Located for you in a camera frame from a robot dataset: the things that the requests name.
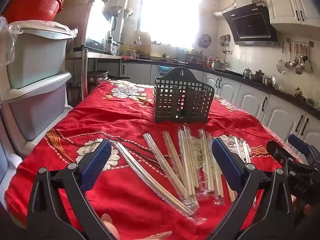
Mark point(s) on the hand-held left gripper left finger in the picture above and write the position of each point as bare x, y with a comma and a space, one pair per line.
97, 162

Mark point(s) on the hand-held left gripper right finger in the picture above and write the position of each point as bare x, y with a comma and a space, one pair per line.
226, 160

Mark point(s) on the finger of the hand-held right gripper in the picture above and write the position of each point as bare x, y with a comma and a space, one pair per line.
277, 151
297, 143

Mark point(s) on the bunch of chopsticks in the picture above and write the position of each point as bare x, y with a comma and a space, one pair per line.
185, 155

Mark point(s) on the dark grey utensil basket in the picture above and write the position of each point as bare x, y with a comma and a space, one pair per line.
175, 105

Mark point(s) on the row of hanging kitchen utensils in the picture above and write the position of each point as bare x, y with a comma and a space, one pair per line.
297, 60

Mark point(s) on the person's right hand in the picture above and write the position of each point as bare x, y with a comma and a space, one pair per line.
301, 206

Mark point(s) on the person's left hand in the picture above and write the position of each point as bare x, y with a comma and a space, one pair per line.
108, 223

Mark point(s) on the red floral tablecloth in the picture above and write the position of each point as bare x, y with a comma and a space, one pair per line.
112, 120

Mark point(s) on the bag of vegetables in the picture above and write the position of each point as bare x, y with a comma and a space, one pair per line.
308, 97

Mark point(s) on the white lower kitchen cabinets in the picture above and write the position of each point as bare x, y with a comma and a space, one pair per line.
250, 100

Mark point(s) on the white kitchen cabinets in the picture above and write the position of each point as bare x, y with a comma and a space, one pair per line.
250, 100
287, 2

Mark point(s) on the clear plastic bag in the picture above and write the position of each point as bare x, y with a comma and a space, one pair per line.
282, 81

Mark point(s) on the steel pan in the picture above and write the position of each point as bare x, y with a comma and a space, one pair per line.
267, 80

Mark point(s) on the small steel pot with lid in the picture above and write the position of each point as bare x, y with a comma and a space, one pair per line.
73, 91

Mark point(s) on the steel stovetop pot with lid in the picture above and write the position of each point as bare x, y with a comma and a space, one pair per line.
258, 76

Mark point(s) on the grey storage bin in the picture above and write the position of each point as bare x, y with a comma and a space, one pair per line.
37, 110

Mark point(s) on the steel kettle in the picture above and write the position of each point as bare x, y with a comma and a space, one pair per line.
247, 73

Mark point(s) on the black kitchen countertop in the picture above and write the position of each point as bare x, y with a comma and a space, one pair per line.
232, 75

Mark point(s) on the stack of steel pans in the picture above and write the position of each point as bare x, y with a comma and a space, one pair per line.
98, 76

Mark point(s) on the large steel stockpot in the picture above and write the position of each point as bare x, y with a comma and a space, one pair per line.
218, 65

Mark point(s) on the cluster of condiment bottles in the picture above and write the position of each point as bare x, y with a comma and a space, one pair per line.
210, 61

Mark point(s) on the black dish rack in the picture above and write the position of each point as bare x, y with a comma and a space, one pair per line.
195, 57

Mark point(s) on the stainless steel table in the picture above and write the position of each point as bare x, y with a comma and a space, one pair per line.
86, 55

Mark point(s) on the blue plastic bowl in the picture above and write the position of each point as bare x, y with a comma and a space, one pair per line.
165, 68

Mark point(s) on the small hanging utensil rack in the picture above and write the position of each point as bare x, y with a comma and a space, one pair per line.
225, 42

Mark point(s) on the dark sauce bottle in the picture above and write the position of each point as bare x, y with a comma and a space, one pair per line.
109, 42

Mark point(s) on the black range hood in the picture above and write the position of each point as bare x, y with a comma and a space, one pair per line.
250, 25

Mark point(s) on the white upper kitchen cabinets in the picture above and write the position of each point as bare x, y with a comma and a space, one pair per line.
287, 2

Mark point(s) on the clear plastic bag liner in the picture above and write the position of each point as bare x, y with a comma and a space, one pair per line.
6, 42

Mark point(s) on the large countertop oven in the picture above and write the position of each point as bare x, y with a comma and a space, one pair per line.
75, 12

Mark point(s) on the kitchen window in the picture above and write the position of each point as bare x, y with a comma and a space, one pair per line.
170, 12

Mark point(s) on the red plastic colander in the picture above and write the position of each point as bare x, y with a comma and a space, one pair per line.
32, 5

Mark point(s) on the round wall fan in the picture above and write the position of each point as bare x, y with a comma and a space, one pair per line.
204, 40

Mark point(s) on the flexible aluminium duct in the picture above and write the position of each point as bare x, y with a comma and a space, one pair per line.
225, 10

